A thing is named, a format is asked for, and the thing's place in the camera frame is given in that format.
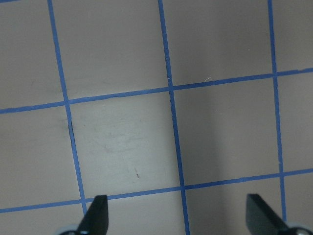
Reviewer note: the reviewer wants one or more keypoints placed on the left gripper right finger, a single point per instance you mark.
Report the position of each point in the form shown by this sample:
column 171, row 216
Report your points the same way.
column 261, row 219

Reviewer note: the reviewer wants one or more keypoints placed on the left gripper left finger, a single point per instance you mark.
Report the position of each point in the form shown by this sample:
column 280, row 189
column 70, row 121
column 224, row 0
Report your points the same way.
column 96, row 219

